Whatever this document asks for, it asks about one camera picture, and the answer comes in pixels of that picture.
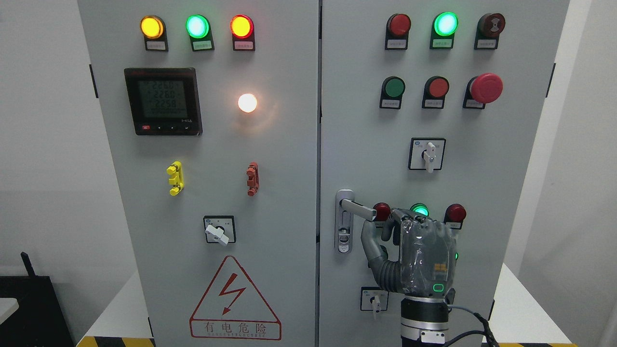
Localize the black box at left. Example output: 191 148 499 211
0 252 75 347

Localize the red lit indicator lamp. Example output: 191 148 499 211
230 14 255 51

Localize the dark red lamp middle right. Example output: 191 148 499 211
443 203 467 230

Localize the white lit indicator lamp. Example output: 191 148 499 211
237 93 258 113

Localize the dark red lamp top right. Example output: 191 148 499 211
384 13 411 50

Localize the yellow indicator lamp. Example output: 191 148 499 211
140 15 168 52

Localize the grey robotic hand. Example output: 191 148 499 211
361 209 457 299

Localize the silver door handle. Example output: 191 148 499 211
335 189 376 254

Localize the green push button upper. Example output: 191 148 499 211
379 76 405 110

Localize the red black buzzer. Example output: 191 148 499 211
474 13 506 50

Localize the white rotary switch lower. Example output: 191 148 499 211
361 286 389 320

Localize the green lamp middle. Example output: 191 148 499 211
410 203 429 216

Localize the green indicator lamp top left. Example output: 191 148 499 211
185 14 215 52

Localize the dark red lamp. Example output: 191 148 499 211
384 13 411 50
373 202 391 229
443 203 467 230

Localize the red triangle warning sticker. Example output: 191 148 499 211
189 255 282 341

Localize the green lamp top right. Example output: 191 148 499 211
429 12 459 49

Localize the white rotary switch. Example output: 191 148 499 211
408 137 446 173
361 286 389 320

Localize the grey left cabinet door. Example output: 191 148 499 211
79 0 319 347

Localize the grey right cabinet door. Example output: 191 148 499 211
318 0 569 347

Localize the white rotary switch upper right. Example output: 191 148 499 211
408 137 446 173

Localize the dark red lamp middle left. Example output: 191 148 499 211
373 202 391 229

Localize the red push button upper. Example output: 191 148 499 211
421 76 450 108

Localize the left door rotary selector switch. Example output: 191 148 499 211
203 215 237 245

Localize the grey cabinet door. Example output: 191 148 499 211
79 0 319 347
318 0 569 347

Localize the black digital power meter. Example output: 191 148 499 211
124 67 202 136

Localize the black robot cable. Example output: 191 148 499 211
446 287 499 347

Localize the red emergency stop button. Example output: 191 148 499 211
462 73 503 110

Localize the white platform base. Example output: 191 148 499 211
78 264 574 347

